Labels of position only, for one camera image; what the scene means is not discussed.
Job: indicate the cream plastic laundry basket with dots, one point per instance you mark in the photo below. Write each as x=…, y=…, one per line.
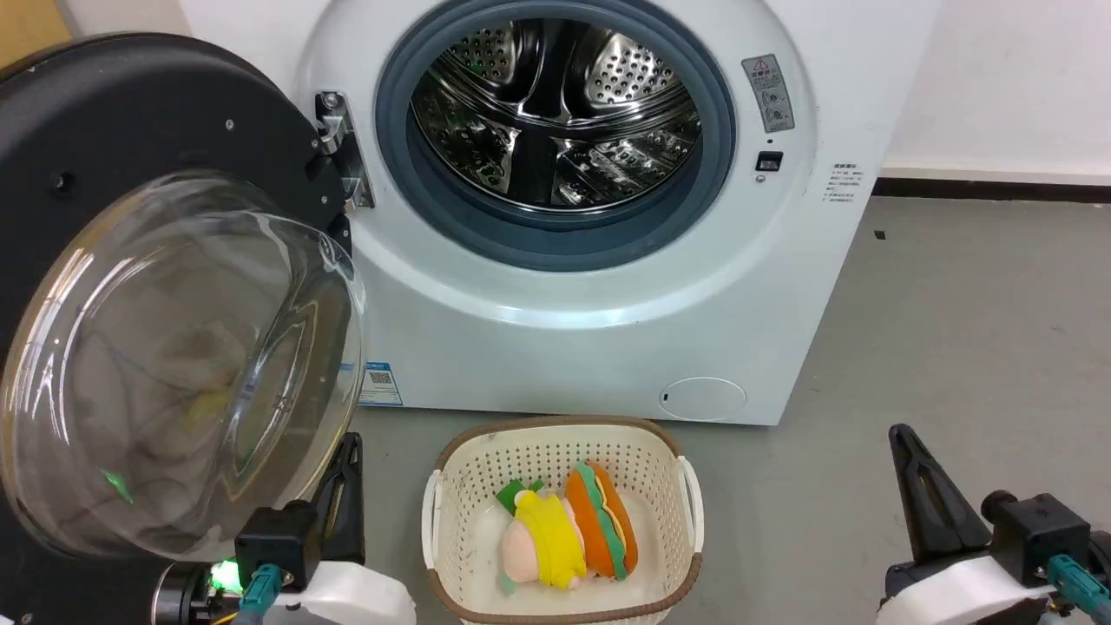
x=486, y=460

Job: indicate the pink doll in yellow clothes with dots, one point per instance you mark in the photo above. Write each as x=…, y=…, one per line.
x=551, y=542

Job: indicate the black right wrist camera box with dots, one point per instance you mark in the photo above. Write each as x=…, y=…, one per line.
x=1037, y=534

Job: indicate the black wall baseboard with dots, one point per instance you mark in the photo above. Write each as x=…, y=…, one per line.
x=989, y=190

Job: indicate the black door latch slot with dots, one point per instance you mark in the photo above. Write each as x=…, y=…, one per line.
x=769, y=161

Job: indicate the metal door hinge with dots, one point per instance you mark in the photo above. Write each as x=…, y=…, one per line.
x=334, y=130

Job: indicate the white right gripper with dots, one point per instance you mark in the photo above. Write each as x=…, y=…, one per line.
x=955, y=595

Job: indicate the blue energy label sticker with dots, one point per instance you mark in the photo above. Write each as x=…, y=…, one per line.
x=380, y=384

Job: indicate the wooden panel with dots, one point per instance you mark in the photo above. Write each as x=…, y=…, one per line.
x=30, y=26

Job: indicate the green felt toy piece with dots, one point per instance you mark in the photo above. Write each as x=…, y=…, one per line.
x=510, y=496

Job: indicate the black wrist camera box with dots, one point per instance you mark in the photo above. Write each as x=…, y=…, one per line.
x=1037, y=534
x=278, y=542

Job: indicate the white front-load washing machine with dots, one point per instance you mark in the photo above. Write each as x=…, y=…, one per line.
x=608, y=347

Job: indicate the grey warning sticker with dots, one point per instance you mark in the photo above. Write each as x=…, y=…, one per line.
x=768, y=91

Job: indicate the round white filter cover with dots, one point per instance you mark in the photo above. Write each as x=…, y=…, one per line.
x=703, y=399

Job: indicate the steel washing machine drum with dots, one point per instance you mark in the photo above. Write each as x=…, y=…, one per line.
x=625, y=69

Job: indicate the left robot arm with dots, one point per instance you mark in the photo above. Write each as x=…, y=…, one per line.
x=187, y=599

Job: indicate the orange hot dog plush toy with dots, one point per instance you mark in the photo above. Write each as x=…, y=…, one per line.
x=599, y=521

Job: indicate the round washer door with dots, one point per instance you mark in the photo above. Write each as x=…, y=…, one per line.
x=130, y=113

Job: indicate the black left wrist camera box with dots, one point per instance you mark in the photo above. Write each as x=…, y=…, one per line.
x=278, y=542

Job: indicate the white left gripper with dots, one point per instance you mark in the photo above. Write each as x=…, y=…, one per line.
x=356, y=599

